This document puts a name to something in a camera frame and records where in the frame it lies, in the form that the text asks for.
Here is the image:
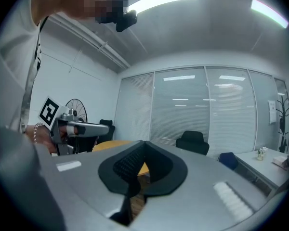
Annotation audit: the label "grey harness strap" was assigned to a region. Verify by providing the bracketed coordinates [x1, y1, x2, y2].
[34, 15, 50, 72]

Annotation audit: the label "small potted plant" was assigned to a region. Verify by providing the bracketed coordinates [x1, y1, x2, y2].
[256, 147, 268, 160]

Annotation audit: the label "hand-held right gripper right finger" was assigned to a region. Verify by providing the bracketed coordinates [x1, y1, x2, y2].
[130, 141, 268, 231]

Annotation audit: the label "person's left forearm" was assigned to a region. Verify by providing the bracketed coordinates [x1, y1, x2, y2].
[24, 125, 39, 143]

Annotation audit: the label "person's left hand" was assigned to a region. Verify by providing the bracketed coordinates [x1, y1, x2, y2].
[35, 126, 78, 154]

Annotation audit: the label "black pedestal fan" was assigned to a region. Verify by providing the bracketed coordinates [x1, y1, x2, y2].
[65, 98, 88, 124]

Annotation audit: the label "black coat rack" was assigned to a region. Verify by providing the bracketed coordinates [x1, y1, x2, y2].
[276, 92, 289, 153]

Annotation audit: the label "white paper notice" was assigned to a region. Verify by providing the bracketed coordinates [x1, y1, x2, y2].
[267, 100, 277, 124]

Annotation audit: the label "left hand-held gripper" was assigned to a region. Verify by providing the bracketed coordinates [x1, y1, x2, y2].
[38, 96, 110, 156]

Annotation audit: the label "black head camera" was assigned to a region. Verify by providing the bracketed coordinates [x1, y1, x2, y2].
[115, 9, 138, 33]

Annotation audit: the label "white desk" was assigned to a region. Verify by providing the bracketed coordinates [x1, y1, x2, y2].
[234, 149, 289, 190]

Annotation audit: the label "pale tissue box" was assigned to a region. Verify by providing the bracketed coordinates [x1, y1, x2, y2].
[272, 155, 289, 169]

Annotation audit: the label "white ceiling pipes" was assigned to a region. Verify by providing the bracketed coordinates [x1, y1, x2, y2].
[47, 15, 131, 70]

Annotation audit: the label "black office chair with headrest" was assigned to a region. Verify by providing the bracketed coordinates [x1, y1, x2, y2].
[175, 130, 210, 156]

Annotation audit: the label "blue chair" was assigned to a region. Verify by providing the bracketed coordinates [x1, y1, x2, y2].
[218, 152, 238, 171]

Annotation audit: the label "person's white shirt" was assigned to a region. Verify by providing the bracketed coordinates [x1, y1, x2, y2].
[0, 0, 66, 231]

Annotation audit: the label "silver bead bracelet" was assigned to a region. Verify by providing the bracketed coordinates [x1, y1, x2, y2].
[32, 122, 45, 144]

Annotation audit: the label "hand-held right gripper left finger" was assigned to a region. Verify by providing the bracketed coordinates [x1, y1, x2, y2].
[35, 140, 145, 227]

